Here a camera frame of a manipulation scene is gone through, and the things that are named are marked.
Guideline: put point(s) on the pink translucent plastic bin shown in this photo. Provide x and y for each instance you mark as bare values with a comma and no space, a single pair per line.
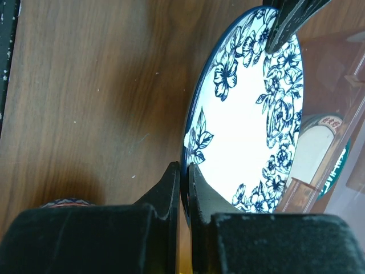
333,49

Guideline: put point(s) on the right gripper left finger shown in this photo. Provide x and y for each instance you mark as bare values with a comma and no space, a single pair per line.
137,238

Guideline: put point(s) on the blue floral plate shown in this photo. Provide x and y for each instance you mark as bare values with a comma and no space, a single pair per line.
243,123

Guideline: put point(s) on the yellow flower patterned bowl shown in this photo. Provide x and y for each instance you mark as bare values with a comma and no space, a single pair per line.
67,202

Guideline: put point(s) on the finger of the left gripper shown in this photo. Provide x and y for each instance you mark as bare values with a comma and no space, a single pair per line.
292,14

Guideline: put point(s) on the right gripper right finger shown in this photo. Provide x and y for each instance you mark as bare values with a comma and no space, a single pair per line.
225,240

